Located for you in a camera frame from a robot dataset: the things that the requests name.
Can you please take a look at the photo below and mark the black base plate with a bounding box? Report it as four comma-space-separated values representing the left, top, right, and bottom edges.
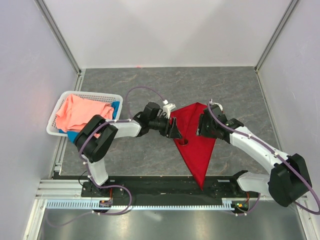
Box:
81, 176, 258, 205

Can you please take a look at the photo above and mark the red cloth napkin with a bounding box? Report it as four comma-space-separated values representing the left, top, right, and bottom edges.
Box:
171, 102, 216, 190

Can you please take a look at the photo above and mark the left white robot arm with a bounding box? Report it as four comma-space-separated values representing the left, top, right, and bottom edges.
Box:
73, 102, 183, 197

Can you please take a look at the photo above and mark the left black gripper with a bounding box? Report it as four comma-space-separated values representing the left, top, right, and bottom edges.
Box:
149, 114, 183, 140

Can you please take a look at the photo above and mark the copper spoon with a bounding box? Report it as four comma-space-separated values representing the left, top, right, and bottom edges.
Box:
178, 138, 188, 146

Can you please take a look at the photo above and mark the blue cloth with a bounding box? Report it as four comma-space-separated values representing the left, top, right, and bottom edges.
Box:
57, 100, 121, 144

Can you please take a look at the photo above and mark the slotted cable duct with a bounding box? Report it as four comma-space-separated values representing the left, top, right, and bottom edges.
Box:
46, 199, 236, 211

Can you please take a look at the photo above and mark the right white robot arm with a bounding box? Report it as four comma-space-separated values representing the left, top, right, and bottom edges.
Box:
197, 104, 312, 207

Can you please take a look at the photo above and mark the pink cloth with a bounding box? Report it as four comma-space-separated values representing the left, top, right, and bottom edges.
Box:
54, 93, 115, 133

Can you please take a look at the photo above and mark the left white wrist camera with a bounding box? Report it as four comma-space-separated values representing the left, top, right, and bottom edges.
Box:
162, 99, 176, 119

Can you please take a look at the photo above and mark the white plastic basket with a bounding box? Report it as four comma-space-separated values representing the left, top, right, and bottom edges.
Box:
46, 91, 123, 137

